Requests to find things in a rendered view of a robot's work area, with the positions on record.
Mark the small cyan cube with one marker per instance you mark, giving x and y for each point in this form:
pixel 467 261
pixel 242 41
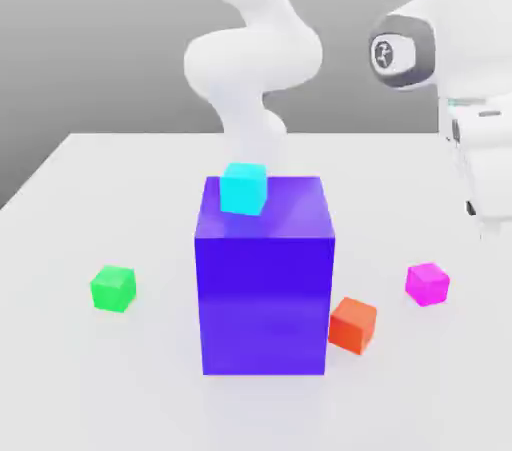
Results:
pixel 242 191

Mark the small orange cube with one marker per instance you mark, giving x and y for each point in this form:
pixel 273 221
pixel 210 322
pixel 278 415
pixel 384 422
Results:
pixel 351 325

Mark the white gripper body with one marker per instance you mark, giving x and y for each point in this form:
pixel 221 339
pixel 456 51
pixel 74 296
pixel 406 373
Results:
pixel 490 183

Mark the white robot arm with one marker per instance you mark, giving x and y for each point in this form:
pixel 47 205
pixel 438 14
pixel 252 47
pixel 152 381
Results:
pixel 252 59

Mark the large blue-violet box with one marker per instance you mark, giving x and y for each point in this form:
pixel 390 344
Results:
pixel 264 299

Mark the small magenta cube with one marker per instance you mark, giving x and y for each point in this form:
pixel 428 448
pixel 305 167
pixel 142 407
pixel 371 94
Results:
pixel 426 285

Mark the small green cube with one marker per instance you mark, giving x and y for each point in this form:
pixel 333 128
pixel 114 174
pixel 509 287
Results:
pixel 112 289

